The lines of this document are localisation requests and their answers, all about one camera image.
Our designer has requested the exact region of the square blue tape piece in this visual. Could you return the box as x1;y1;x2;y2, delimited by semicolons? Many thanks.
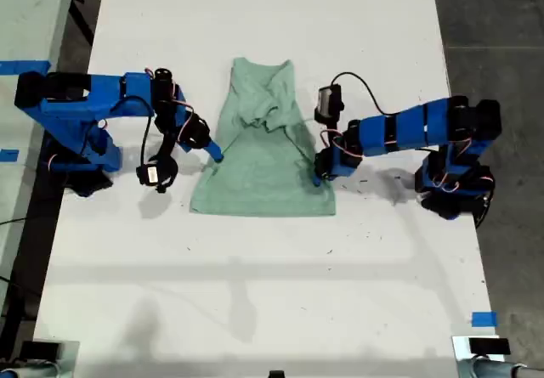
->
471;311;499;328

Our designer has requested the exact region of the black box on dull plate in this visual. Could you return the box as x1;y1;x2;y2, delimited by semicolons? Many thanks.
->
20;341;61;361

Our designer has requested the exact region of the pale green T-shirt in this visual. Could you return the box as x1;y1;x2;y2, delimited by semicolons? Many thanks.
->
189;57;337;217

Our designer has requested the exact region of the long blue tape strip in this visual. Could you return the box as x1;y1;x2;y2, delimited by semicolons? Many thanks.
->
0;59;54;76

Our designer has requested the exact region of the black camera cable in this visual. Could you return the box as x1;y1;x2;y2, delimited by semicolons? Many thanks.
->
331;71;399;116
109;95;156;169

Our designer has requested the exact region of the black labelled camera box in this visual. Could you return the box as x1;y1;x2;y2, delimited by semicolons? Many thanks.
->
136;164;162;186

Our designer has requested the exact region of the white side table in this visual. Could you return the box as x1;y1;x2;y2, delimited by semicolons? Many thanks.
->
0;0;78;294

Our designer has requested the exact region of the black table leg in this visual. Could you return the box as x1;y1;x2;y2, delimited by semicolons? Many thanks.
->
67;0;97;48

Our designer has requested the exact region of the bright metal plate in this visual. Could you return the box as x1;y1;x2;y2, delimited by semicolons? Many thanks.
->
450;335;507;363

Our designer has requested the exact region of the grey black camera box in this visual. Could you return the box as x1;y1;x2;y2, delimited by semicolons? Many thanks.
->
314;84;343;118

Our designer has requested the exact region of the black base cable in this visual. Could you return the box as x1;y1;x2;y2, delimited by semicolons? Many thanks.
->
473;173;497;229

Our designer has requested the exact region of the black box on bright plate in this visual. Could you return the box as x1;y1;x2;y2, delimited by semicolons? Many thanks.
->
467;337;511;357

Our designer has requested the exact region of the grey metal tube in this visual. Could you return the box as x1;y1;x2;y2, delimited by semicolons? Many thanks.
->
456;357;544;378
0;363;64;378

